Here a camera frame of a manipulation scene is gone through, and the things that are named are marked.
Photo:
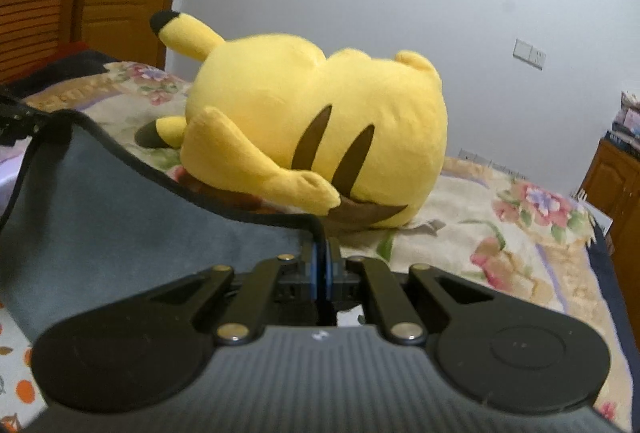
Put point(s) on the floral blanket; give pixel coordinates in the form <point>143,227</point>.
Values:
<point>465,233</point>

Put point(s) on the dark cloth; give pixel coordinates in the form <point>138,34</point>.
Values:
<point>60,63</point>

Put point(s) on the white cloth with orange print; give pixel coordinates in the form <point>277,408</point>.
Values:
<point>17,383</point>

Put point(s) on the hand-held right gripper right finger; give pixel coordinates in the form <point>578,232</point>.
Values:
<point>330,269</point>

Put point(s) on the white wall switch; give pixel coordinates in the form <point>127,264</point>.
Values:
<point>529,54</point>

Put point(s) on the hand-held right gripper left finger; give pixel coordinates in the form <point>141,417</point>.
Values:
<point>313,269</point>

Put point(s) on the dark blue bed sheet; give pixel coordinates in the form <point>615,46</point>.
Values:
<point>612,303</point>

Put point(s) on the stack of books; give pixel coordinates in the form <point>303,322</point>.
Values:
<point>628,123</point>

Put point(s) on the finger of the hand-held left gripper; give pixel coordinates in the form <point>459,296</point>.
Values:
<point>17,118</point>

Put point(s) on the yellow plush toy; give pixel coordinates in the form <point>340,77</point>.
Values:
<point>300,113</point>

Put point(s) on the grey towel with black edge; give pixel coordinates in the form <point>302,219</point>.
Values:
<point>125,218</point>

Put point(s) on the wooden cabinet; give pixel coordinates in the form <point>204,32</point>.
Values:
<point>614,193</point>

